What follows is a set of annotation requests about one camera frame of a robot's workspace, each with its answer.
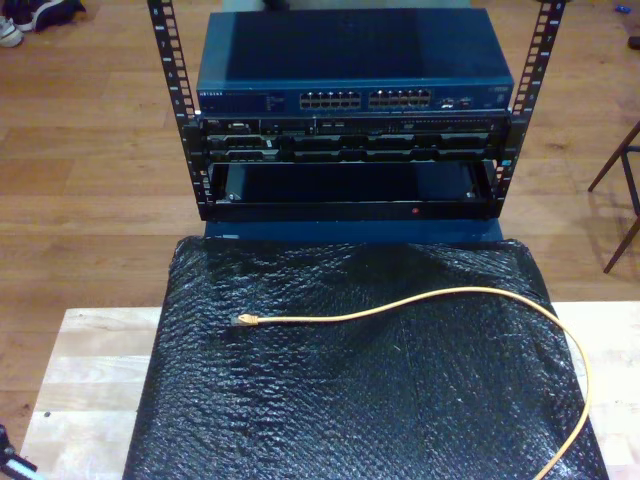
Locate yellow network cable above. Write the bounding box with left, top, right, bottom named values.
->
left=229, top=286, right=593, bottom=480

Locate black bubble mat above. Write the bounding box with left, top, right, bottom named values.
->
left=122, top=237, right=609, bottom=480

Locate blue flat panel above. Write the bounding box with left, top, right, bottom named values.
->
left=203, top=219, right=507, bottom=250

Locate white sneaker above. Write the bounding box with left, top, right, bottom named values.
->
left=0, top=14, right=25, bottom=50

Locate black rack tray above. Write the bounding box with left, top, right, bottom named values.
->
left=208, top=160, right=497, bottom=223

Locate dark sneaker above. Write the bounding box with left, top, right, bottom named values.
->
left=13, top=0, right=87, bottom=32

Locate black rack server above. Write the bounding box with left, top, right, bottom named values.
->
left=199, top=115, right=511, bottom=165

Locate dark wooden chair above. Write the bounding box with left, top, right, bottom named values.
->
left=587, top=119, right=640, bottom=275

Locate black perforated rack post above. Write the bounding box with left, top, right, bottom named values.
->
left=487, top=0, right=570, bottom=222
left=146, top=0, right=212, bottom=222

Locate blue network switch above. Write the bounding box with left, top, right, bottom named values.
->
left=196, top=8, right=515, bottom=120

